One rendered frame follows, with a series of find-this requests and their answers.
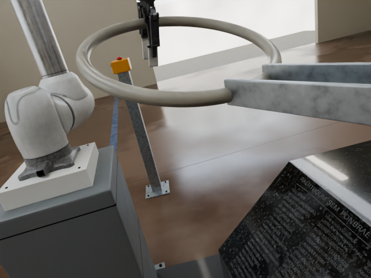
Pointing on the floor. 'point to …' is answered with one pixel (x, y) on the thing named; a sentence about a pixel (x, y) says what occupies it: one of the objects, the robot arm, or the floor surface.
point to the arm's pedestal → (79, 232)
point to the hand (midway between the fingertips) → (149, 53)
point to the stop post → (141, 133)
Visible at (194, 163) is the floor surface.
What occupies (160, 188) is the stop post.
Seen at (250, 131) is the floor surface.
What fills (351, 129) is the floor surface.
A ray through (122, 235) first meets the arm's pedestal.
